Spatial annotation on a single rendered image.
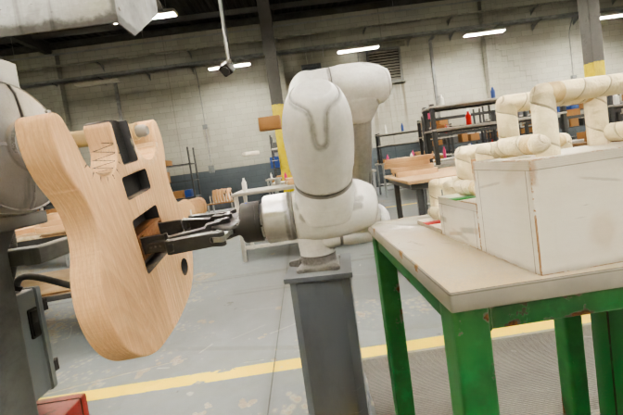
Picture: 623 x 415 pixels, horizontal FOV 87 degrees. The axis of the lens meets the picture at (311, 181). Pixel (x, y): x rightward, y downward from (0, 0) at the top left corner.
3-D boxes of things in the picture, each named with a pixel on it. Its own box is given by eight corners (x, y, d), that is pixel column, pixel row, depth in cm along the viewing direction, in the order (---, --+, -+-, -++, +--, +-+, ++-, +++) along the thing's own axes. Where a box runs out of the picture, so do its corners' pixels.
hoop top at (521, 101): (503, 113, 56) (502, 94, 56) (491, 116, 59) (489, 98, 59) (611, 98, 58) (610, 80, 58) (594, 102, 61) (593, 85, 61)
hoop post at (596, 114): (599, 144, 58) (594, 91, 57) (582, 146, 61) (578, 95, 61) (616, 143, 58) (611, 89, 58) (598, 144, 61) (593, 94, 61)
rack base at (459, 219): (483, 251, 62) (477, 204, 62) (440, 234, 79) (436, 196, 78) (613, 229, 65) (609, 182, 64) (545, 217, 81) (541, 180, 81)
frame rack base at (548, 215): (543, 277, 48) (531, 159, 47) (480, 251, 63) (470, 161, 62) (709, 247, 50) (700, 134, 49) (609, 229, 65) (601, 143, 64)
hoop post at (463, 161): (464, 195, 73) (459, 154, 72) (456, 194, 76) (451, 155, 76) (477, 194, 73) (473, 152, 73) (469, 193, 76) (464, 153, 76)
